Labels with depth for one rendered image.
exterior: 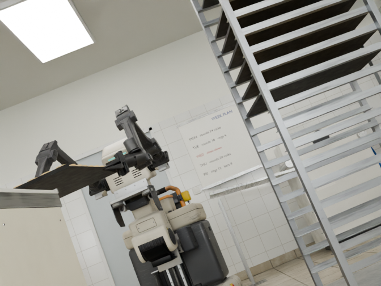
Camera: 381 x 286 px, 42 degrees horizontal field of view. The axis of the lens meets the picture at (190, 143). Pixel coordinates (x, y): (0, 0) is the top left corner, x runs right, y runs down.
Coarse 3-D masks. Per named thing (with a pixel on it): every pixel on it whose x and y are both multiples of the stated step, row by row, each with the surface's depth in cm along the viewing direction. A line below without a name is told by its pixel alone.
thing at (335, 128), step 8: (368, 112) 210; (376, 112) 210; (352, 120) 209; (360, 120) 209; (328, 128) 207; (336, 128) 207; (344, 128) 208; (304, 136) 206; (312, 136) 206; (320, 136) 206; (296, 144) 205; (304, 144) 207
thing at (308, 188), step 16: (224, 0) 215; (240, 32) 212; (256, 64) 209; (256, 80) 208; (272, 112) 204; (288, 144) 202; (304, 176) 199; (320, 208) 196; (320, 224) 197; (336, 240) 194; (336, 256) 193
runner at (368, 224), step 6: (366, 222) 241; (372, 222) 241; (378, 222) 242; (354, 228) 240; (360, 228) 240; (366, 228) 241; (342, 234) 239; (348, 234) 239; (354, 234) 237; (324, 240) 238; (312, 246) 237; (318, 246) 237; (324, 246) 236; (306, 252) 236; (312, 252) 234
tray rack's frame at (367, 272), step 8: (368, 0) 219; (368, 8) 220; (376, 8) 218; (376, 16) 217; (376, 24) 218; (352, 88) 260; (360, 88) 258; (360, 104) 258; (368, 120) 256; (376, 128) 253; (376, 264) 236; (360, 272) 233; (368, 272) 225; (376, 272) 217; (344, 280) 229; (360, 280) 214; (368, 280) 208; (376, 280) 201
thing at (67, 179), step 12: (60, 168) 176; (72, 168) 180; (84, 168) 190; (96, 168) 201; (36, 180) 178; (48, 180) 185; (60, 180) 195; (72, 180) 206; (84, 180) 219; (96, 180) 234; (60, 192) 224; (72, 192) 239
